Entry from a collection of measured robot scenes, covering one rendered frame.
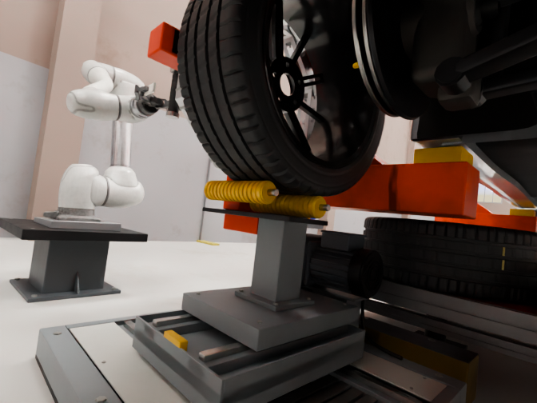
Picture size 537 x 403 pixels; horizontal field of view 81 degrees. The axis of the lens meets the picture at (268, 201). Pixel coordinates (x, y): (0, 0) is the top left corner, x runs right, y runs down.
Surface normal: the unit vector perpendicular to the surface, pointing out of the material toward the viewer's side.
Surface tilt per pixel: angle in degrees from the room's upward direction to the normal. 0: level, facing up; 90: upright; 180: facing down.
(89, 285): 90
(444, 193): 90
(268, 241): 90
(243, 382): 90
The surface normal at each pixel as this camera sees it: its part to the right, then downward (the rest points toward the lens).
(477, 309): -0.70, -0.11
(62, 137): 0.75, 0.05
